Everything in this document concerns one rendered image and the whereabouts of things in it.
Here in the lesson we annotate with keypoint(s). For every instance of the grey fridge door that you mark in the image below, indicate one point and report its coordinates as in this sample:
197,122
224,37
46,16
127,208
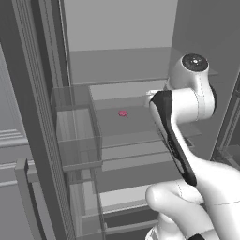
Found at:
28,93
229,131

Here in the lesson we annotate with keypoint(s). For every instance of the red strawberry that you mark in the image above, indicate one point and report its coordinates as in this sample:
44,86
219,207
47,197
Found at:
122,113

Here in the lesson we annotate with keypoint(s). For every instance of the grey fridge drawer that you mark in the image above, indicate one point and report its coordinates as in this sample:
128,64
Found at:
125,209

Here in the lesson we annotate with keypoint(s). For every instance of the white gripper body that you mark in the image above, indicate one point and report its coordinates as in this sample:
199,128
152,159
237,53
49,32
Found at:
150,96

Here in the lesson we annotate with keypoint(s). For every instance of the grey fridge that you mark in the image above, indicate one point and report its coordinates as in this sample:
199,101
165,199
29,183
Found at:
125,28

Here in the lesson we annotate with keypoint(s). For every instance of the glass fridge shelf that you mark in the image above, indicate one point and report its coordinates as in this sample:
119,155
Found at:
125,65
131,125
131,175

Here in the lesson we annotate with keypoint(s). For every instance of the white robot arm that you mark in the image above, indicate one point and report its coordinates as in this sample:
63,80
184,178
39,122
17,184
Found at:
200,103

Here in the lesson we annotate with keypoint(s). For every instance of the clear door bin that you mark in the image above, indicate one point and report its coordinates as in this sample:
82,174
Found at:
84,206
78,131

